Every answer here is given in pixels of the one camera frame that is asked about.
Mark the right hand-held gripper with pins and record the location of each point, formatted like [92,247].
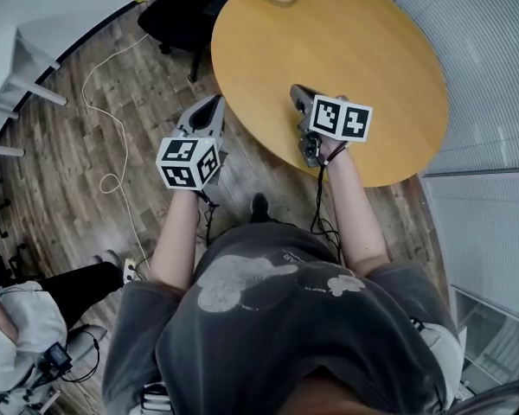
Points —
[339,119]

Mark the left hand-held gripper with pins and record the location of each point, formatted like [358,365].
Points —
[186,162]

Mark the person's left forearm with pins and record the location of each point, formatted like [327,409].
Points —
[173,240]

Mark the person's right forearm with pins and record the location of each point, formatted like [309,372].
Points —
[356,214]

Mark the person's right hand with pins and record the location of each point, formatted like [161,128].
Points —
[332,147]

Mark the round wooden table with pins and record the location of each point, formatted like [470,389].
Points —
[350,50]

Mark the black wrist band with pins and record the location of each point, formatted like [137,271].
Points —
[335,156]

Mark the black office chair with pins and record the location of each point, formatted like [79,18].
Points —
[177,20]

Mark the person's black shoe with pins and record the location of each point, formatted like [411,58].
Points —
[259,208]

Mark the white power strip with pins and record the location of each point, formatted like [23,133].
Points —
[130,270]

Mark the white desk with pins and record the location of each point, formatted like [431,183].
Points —
[8,72]

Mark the person's grey printed t-shirt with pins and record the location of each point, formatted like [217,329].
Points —
[277,340]

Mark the black box device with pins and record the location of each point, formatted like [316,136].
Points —
[57,355]

